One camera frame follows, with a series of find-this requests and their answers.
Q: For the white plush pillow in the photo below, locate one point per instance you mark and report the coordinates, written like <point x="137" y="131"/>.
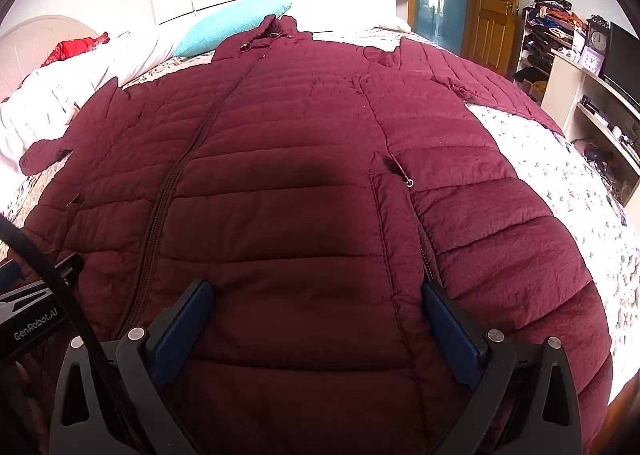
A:
<point x="350" y="10"/>

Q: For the white television cabinet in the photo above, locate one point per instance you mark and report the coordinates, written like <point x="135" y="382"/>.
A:
<point x="562" y="85"/>

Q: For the white pink comforter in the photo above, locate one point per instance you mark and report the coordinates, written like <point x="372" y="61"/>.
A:
<point x="75" y="70"/>

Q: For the maroon puffer jacket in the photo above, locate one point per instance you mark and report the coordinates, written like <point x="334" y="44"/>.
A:
<point x="300" y="135"/>

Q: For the pink headboard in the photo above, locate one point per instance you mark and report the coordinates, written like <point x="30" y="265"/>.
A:
<point x="30" y="40"/>

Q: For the ornate dark clock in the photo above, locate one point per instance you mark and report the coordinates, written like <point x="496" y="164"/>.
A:
<point x="597" y="37"/>

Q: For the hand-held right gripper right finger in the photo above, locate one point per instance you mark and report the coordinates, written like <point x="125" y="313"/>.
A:
<point x="452" y="330"/>

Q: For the black television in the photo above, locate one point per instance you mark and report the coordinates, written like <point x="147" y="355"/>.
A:
<point x="625" y="60"/>

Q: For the pink clock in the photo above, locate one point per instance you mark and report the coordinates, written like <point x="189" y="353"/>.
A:
<point x="591" y="60"/>

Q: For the white rack with clothes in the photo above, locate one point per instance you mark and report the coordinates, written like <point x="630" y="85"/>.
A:
<point x="545" y="30"/>

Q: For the teal pillow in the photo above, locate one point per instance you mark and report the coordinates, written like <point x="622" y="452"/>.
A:
<point x="225" y="25"/>

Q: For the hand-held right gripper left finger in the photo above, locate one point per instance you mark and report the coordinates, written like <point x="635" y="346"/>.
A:
<point x="180" y="330"/>

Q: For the red cloth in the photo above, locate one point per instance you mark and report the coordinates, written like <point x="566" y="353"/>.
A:
<point x="70" y="49"/>

